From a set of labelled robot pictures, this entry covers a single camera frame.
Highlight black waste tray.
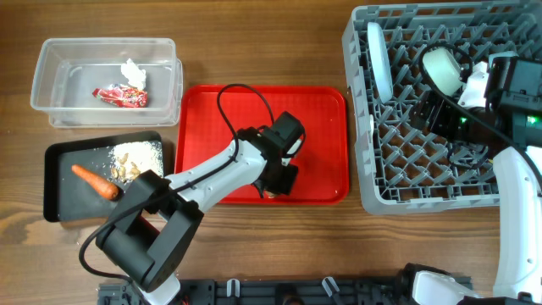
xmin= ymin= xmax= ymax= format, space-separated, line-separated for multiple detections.
xmin=43 ymin=130 xmax=164 ymax=222

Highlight light blue plate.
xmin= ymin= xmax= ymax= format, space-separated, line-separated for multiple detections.
xmin=367 ymin=22 xmax=393 ymax=103

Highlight red serving tray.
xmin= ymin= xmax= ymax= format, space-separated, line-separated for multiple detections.
xmin=174 ymin=85 xmax=350 ymax=205

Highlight clear plastic waste bin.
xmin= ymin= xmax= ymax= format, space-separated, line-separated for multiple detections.
xmin=30 ymin=37 xmax=183 ymax=128

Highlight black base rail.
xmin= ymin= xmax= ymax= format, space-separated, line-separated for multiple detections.
xmin=97 ymin=277 xmax=409 ymax=305

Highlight orange carrot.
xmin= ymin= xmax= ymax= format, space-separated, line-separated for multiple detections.
xmin=71 ymin=164 xmax=119 ymax=201

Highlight white tissue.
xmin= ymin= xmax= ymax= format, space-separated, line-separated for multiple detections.
xmin=120 ymin=58 xmax=147 ymax=91

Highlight grey dishwasher rack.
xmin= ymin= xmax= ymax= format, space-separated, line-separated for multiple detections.
xmin=342 ymin=1 xmax=541 ymax=214

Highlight green bowl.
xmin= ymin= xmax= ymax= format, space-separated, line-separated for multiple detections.
xmin=422 ymin=47 xmax=462 ymax=96

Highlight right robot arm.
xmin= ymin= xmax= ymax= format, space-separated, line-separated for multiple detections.
xmin=410 ymin=91 xmax=541 ymax=303

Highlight red candy wrapper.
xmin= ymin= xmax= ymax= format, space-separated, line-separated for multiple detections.
xmin=92 ymin=84 xmax=148 ymax=108

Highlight rice food leftovers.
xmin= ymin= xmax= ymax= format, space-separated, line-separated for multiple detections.
xmin=108 ymin=141 xmax=164 ymax=185

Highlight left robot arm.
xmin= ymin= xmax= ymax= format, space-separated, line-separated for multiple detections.
xmin=90 ymin=125 xmax=305 ymax=304

